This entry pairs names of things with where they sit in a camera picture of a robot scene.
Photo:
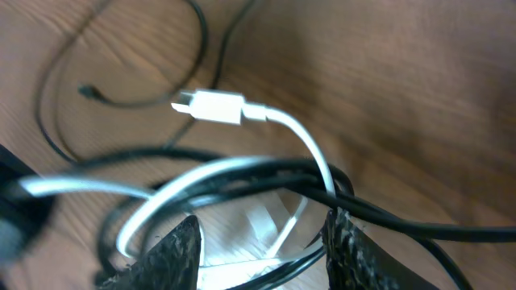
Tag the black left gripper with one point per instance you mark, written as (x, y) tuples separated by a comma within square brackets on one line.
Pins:
[(23, 218)]

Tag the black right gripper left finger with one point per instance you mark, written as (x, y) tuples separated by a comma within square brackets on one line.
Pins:
[(172, 264)]

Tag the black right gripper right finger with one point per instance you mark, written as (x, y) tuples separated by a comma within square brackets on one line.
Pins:
[(355, 261)]

